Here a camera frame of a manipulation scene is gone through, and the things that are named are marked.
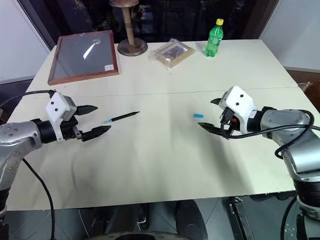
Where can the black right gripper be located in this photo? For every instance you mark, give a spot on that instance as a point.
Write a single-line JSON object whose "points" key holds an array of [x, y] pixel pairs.
{"points": [[228, 120]]}

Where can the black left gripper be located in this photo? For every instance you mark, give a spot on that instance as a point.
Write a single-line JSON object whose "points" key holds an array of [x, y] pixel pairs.
{"points": [[68, 130]]}

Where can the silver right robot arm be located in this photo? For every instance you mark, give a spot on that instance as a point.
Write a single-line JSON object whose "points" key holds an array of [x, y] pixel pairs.
{"points": [[287, 120]]}

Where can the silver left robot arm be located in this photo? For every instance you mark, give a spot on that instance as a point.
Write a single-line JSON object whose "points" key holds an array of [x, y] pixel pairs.
{"points": [[15, 140]]}

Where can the blue pen cap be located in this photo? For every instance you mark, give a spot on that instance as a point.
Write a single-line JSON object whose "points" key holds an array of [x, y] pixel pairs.
{"points": [[198, 115]]}

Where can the black pen with blue end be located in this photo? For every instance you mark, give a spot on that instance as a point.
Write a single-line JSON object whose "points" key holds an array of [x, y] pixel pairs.
{"points": [[125, 115]]}

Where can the green plastic bottle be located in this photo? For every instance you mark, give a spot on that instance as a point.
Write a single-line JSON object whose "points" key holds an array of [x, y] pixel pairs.
{"points": [[213, 40]]}

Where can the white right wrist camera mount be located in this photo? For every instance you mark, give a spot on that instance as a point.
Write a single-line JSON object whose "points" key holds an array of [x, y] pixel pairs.
{"points": [[240, 100]]}

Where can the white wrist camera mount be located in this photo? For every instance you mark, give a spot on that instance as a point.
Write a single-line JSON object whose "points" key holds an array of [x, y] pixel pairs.
{"points": [[240, 100], [58, 105]]}

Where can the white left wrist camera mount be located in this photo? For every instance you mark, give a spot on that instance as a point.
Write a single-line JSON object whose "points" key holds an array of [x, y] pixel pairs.
{"points": [[58, 105]]}

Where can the brown wooden picture frame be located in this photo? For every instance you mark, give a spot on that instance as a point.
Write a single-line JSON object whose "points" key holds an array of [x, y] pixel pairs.
{"points": [[82, 55]]}

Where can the plastic-wrapped small wooden frame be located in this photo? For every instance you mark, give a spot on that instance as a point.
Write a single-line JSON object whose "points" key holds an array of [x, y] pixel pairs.
{"points": [[172, 53]]}

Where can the wooden pedestal stand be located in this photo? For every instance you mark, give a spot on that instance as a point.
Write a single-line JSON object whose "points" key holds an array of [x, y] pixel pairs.
{"points": [[130, 27]]}

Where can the black metal table frame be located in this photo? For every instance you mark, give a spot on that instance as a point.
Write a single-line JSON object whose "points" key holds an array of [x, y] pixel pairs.
{"points": [[238, 217]]}

